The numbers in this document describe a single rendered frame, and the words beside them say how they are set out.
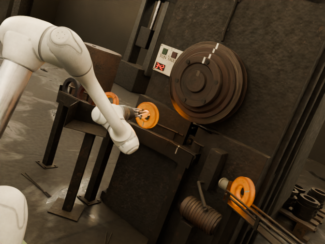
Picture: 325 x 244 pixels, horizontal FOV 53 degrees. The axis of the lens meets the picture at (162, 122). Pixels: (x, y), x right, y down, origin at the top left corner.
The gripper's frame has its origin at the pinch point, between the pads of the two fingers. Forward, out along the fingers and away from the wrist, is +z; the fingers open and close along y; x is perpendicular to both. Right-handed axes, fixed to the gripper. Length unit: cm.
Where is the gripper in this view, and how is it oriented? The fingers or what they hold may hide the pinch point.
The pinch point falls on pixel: (147, 112)
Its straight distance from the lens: 190.7
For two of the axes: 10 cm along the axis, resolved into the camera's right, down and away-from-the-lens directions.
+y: 7.6, 4.0, -5.1
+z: 5.8, -0.4, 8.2
